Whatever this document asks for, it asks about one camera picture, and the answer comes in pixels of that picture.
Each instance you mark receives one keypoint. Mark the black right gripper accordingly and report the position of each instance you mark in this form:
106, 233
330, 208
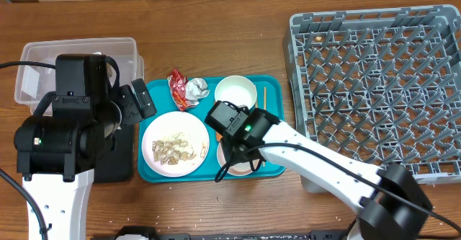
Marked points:
233, 144

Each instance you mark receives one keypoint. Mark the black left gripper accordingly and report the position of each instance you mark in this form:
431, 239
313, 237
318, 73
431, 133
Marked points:
134, 114

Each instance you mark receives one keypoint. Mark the wooden chopstick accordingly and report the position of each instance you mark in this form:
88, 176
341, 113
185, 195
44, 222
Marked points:
256, 98
265, 99

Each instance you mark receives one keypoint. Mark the pink bowl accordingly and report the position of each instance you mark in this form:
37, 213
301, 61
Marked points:
239, 170

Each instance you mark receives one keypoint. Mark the white bowl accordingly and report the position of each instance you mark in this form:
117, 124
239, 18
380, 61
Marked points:
238, 90

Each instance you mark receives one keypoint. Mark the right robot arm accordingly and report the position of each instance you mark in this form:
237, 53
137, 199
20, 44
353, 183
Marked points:
389, 203

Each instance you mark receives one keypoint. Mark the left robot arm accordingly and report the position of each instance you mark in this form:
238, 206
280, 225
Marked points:
72, 127

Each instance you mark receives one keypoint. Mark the grey dishwasher rack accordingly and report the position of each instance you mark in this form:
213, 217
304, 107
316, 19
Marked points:
380, 86

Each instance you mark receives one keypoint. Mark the orange carrot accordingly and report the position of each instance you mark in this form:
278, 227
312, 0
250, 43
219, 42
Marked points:
218, 137

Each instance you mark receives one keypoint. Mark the red snack wrapper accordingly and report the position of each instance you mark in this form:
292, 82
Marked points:
177, 86

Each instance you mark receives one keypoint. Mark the white plate with food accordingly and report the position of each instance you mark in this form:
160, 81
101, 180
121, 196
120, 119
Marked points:
175, 144

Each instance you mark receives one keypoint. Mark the crumpled white paper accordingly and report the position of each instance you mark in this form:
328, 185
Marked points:
195, 90

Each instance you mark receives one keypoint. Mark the black tray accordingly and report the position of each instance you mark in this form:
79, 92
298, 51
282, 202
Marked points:
117, 165

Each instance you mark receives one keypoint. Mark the clear plastic bin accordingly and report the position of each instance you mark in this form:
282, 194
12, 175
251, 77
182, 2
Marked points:
33, 82

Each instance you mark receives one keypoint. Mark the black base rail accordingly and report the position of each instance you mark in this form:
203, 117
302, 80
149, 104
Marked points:
143, 232

